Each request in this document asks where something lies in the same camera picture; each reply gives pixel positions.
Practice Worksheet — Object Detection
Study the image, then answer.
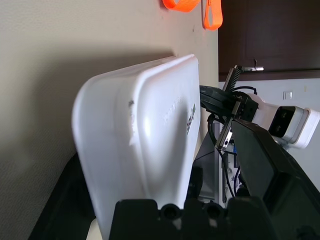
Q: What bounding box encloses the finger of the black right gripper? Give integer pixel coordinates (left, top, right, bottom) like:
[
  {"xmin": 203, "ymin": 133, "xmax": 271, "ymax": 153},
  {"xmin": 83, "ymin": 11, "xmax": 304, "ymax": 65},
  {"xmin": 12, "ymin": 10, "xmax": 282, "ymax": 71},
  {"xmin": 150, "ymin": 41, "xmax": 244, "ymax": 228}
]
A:
[
  {"xmin": 199, "ymin": 84, "xmax": 232, "ymax": 101},
  {"xmin": 202, "ymin": 98, "xmax": 233, "ymax": 118}
]

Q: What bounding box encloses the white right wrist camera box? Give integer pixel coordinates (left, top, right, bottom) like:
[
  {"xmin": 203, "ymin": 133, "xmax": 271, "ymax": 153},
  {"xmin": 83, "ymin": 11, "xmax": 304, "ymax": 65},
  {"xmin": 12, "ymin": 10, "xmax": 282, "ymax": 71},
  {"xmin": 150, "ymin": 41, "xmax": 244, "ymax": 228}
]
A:
[{"xmin": 249, "ymin": 93, "xmax": 320, "ymax": 151}]

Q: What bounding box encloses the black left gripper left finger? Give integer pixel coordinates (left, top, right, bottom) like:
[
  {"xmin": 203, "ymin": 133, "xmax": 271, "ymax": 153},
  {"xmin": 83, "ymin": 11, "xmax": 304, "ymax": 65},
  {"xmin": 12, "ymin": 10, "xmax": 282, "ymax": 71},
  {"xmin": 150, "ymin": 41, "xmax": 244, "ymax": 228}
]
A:
[{"xmin": 26, "ymin": 151, "xmax": 101, "ymax": 240}]

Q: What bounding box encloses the orange and teal backpack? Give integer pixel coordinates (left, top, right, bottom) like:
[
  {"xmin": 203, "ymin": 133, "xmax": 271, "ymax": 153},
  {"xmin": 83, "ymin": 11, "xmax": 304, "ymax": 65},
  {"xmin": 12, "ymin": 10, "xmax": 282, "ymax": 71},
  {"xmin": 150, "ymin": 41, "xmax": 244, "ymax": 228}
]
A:
[{"xmin": 162, "ymin": 0, "xmax": 223, "ymax": 31}]

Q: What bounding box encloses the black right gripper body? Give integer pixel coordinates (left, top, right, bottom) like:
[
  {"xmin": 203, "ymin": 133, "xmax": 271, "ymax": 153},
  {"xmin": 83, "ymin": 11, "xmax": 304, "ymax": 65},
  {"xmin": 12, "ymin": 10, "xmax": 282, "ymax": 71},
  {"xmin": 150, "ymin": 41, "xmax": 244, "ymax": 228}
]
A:
[{"xmin": 216, "ymin": 65, "xmax": 260, "ymax": 152}]

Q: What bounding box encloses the dark brown wooden cabinet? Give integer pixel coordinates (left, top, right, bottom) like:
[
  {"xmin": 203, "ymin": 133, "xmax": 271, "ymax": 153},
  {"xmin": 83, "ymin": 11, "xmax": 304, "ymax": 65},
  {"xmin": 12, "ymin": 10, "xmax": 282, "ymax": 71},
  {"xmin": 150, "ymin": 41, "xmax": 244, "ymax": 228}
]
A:
[{"xmin": 218, "ymin": 0, "xmax": 320, "ymax": 81}]

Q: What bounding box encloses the silver cabinet handle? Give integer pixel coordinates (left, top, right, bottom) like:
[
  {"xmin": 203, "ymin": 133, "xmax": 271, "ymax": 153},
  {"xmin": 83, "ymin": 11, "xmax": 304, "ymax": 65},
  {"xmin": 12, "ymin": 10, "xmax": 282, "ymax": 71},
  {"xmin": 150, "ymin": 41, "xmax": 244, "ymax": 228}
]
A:
[{"xmin": 243, "ymin": 59, "xmax": 265, "ymax": 73}]

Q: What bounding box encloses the white pencil case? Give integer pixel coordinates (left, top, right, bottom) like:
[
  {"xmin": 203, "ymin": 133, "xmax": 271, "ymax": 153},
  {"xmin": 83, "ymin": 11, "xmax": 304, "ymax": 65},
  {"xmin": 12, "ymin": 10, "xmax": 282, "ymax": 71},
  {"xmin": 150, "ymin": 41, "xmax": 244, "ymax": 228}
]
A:
[{"xmin": 71, "ymin": 53, "xmax": 201, "ymax": 240}]

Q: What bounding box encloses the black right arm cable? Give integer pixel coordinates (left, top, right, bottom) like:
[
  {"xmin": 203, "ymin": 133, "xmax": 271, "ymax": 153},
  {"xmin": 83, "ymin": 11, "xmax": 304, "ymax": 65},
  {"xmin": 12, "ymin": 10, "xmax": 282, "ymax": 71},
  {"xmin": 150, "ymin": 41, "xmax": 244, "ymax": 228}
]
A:
[{"xmin": 206, "ymin": 86, "xmax": 258, "ymax": 198}]

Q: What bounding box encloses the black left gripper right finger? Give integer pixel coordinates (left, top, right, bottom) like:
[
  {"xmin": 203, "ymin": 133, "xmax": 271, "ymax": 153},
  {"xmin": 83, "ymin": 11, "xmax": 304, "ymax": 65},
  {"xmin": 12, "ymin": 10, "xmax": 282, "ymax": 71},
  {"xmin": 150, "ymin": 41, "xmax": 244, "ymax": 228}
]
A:
[{"xmin": 231, "ymin": 118, "xmax": 320, "ymax": 240}]

